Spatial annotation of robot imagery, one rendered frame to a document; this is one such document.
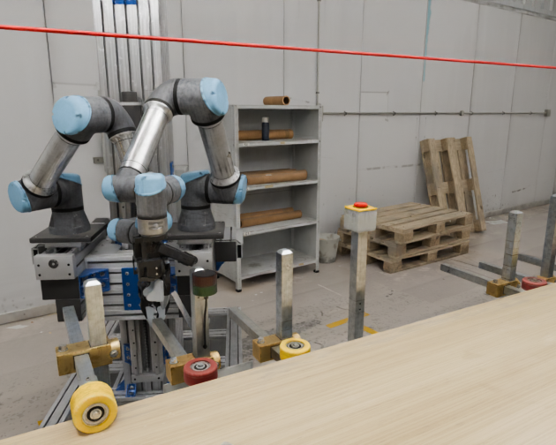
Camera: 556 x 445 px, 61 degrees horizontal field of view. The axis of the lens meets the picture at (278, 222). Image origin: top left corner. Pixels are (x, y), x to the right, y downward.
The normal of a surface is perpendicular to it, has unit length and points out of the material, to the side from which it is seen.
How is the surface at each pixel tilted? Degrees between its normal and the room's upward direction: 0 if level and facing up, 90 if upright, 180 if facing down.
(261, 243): 90
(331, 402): 0
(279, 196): 90
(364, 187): 90
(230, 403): 0
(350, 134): 90
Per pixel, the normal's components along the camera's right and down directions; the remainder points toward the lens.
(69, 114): -0.41, 0.12
